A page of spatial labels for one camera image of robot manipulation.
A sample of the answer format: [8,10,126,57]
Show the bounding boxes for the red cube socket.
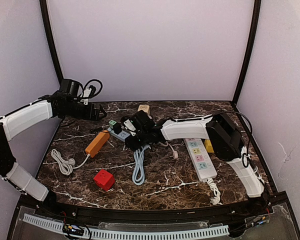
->
[93,169,115,192]

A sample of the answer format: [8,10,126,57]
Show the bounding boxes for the yellow cube socket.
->
[204,139,214,153]

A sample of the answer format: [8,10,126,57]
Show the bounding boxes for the white power strip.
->
[183,138,217,182]

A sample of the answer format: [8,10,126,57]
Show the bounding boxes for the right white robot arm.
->
[122,110,266,199]

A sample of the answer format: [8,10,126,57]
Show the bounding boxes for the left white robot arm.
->
[0,91,107,204]

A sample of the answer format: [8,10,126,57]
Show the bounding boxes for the green plug adapter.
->
[108,120,117,129]

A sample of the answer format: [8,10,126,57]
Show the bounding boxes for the black plug adapter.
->
[112,122,122,135]

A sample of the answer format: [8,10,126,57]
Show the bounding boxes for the beige cube socket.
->
[138,104,150,115]

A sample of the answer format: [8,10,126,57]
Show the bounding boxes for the light blue power strip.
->
[107,127,130,142]

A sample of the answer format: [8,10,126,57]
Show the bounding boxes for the orange power strip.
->
[85,131,110,158]

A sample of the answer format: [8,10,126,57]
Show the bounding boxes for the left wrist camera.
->
[59,79,103,105]

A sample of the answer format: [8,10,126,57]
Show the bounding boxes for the light blue cable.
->
[131,144,151,186]

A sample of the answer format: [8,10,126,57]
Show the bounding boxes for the orange strip white cable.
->
[50,148,90,176]

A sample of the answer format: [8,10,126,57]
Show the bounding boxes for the white strip coiled cable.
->
[206,177,222,206]

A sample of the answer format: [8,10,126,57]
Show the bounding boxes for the left black frame post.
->
[38,0,73,107]

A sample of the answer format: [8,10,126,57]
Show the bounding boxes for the black frame post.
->
[38,0,73,107]
[231,0,262,106]

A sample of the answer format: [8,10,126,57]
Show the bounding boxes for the white slotted cable duct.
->
[22,213,229,240]

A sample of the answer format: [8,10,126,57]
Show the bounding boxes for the black front rail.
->
[13,191,290,226]

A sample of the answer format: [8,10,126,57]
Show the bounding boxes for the right black frame post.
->
[231,0,262,106]

